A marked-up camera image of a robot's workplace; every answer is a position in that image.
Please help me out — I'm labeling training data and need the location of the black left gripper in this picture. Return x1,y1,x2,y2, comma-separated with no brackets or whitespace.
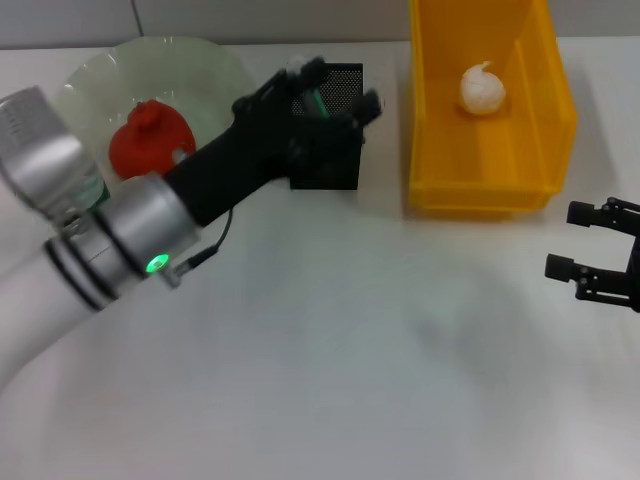
166,55,386,228

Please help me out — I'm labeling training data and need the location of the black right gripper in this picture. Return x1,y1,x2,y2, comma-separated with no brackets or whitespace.
544,196,640,314

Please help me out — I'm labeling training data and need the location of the green pen with white cap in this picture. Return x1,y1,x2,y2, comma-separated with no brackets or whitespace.
287,54,329,120

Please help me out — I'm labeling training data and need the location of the white paper ball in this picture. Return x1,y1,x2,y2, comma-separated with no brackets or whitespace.
454,59,507,116

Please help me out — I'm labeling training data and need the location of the red-orange knitted orange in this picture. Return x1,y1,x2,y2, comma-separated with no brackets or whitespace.
108,98,196,182

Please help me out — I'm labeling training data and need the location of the clear green-label water bottle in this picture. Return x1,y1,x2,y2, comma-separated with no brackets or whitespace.
74,158,111,211

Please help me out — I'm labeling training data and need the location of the black mesh pen holder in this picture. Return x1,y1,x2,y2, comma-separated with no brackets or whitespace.
287,62,366,192

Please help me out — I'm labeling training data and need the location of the pale green wavy glass plate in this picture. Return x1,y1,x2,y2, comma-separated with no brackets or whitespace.
62,35,261,176

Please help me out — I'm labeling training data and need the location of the yellow plastic bin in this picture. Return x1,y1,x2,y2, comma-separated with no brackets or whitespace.
407,0,580,221

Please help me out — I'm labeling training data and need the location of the grey vented wrist camera box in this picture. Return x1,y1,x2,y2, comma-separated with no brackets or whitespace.
0,84,99,222

